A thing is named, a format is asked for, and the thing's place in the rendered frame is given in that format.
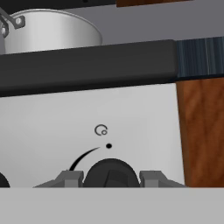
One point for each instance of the silver stove with black hob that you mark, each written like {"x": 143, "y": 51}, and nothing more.
{"x": 87, "y": 87}

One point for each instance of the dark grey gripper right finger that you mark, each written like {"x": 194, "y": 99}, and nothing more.
{"x": 151, "y": 178}

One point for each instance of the silver metal pot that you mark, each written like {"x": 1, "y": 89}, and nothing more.
{"x": 49, "y": 30}

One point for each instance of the brown wooden cupboard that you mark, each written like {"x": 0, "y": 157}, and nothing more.
{"x": 201, "y": 131}

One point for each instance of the black stove knob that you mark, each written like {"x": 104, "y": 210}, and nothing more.
{"x": 3, "y": 181}
{"x": 111, "y": 174}

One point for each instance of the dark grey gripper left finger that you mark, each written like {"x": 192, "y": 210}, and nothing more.
{"x": 71, "y": 178}

